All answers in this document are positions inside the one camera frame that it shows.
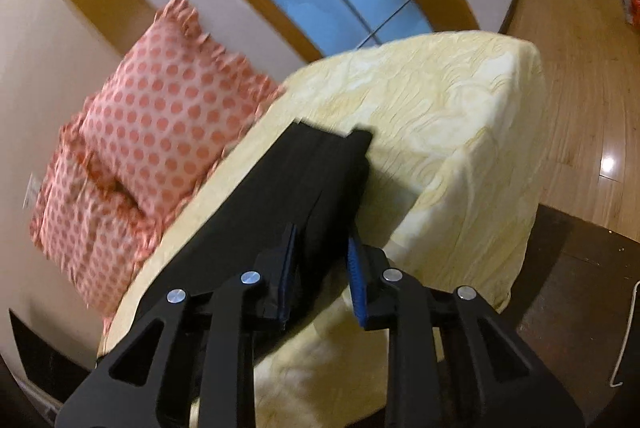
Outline black pants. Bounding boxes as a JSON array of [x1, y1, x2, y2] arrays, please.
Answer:
[[134, 122, 373, 356]]

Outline dark wooden side table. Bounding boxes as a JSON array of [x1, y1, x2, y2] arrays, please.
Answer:
[[502, 205, 639, 422]]

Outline left polka dot pillow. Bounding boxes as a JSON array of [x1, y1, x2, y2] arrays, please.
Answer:
[[29, 114, 160, 333]]

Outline polka dot pillow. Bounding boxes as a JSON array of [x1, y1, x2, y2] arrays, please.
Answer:
[[81, 0, 281, 220], [29, 114, 160, 333]]

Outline cream patterned bed cover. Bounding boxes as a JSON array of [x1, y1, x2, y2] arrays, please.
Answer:
[[96, 29, 548, 428]]

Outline right polka dot pillow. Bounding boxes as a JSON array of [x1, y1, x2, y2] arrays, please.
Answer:
[[81, 0, 281, 220]]

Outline white cord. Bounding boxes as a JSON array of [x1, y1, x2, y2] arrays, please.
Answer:
[[610, 279, 640, 389]]

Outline white wall socket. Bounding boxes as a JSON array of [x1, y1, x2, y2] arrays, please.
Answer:
[[23, 173, 42, 209]]

